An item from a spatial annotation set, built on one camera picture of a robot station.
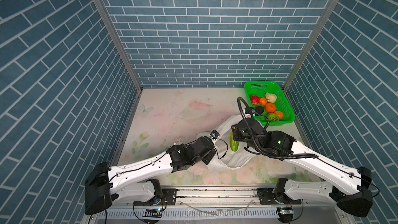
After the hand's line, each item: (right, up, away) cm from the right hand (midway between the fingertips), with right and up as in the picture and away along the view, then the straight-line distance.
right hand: (232, 125), depth 71 cm
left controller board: (-37, -42, +1) cm, 56 cm away
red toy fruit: (+22, +12, +36) cm, 44 cm away
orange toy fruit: (+32, +7, +33) cm, 46 cm away
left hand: (-9, -12, +4) cm, 15 cm away
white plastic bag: (-5, -11, -10) cm, 16 cm away
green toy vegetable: (0, -8, -4) cm, 9 cm away
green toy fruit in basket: (+30, +1, +25) cm, 39 cm away
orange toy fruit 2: (+28, +11, +37) cm, 48 cm away
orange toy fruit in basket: (+37, +2, +30) cm, 47 cm away
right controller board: (+27, -43, +2) cm, 51 cm away
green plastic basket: (+38, +6, +36) cm, 53 cm away
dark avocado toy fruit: (+24, +5, +31) cm, 40 cm away
